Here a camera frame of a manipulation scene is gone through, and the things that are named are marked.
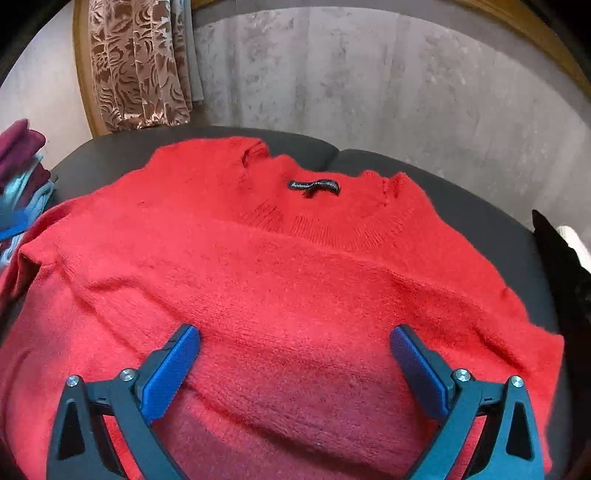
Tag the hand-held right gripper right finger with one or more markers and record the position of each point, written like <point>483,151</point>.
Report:
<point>418,374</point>

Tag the brown patterned curtain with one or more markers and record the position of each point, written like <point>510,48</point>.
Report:
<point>134,69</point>

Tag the light blue cloth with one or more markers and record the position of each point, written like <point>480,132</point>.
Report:
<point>32,198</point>

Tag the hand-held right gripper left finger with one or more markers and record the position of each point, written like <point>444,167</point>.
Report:
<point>171,369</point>

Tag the wooden window sill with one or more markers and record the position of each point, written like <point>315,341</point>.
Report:
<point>512,21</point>

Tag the black cloth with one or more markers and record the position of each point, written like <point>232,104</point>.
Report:
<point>558,277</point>

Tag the red knit sweater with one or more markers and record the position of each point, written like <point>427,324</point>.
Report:
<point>295,286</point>

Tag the white cloth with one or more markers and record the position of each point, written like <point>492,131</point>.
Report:
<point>577,240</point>

